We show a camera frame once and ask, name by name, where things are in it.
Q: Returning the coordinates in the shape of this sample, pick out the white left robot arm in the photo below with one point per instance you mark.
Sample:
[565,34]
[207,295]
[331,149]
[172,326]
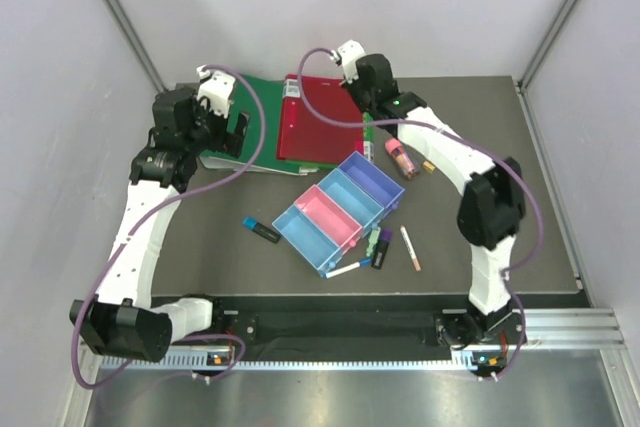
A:
[120,320]

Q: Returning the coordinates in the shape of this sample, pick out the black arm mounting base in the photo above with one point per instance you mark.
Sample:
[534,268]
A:
[352,327]

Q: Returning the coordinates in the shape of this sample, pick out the light blue drawer box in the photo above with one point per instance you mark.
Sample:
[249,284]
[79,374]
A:
[352,199]

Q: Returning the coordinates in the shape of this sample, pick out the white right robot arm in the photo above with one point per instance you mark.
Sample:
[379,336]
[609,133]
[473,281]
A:
[492,203]

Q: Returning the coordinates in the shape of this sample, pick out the light green highlighter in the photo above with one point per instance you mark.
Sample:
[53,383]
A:
[372,241]

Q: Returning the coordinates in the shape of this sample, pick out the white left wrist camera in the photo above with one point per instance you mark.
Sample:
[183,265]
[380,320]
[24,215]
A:
[215,90]

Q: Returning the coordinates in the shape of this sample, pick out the blue end drawer box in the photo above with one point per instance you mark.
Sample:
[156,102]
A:
[316,247]

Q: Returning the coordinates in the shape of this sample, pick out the aluminium frame post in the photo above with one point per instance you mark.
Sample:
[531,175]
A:
[134,42]
[546,44]

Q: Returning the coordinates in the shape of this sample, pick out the aluminium front rail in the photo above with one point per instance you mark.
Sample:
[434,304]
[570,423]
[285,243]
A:
[570,367]

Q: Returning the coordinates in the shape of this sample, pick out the white blue-capped marker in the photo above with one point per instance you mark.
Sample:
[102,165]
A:
[345,269]

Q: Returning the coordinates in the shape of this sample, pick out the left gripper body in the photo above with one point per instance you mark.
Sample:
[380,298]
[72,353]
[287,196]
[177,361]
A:
[210,131]

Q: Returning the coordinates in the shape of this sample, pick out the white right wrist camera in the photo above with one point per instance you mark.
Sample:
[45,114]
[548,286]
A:
[346,57]

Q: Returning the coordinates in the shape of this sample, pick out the purple-capped black highlighter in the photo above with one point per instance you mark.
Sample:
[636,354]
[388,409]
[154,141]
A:
[381,248]

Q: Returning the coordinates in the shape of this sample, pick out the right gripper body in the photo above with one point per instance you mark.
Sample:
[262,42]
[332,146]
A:
[364,98]

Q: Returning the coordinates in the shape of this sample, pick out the grey slotted cable duct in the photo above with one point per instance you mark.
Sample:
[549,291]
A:
[217,359]

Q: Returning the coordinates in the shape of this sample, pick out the white pink marker pen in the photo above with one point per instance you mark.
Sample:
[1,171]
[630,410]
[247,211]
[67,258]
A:
[410,248]

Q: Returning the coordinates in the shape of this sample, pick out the aluminium frame post right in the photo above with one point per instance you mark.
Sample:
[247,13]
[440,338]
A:
[546,44]

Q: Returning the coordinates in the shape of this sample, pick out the pink-capped marker tube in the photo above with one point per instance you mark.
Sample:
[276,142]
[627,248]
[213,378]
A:
[399,154]

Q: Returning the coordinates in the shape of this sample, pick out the blue-capped black highlighter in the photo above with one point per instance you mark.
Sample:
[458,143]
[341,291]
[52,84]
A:
[263,231]

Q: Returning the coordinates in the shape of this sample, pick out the pink plastic drawer box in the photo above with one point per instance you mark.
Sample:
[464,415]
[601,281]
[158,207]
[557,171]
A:
[329,217]

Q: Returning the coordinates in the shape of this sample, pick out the aluminium frame post left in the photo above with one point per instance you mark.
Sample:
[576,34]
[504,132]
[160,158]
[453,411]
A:
[134,42]

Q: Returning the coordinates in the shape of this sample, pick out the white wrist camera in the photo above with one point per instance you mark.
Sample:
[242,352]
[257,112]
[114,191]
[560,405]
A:
[215,90]
[346,57]

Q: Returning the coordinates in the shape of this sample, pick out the small yellow eraser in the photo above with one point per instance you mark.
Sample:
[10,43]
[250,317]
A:
[429,167]

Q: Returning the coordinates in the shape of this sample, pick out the purple plastic drawer box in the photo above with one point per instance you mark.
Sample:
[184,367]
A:
[373,181]

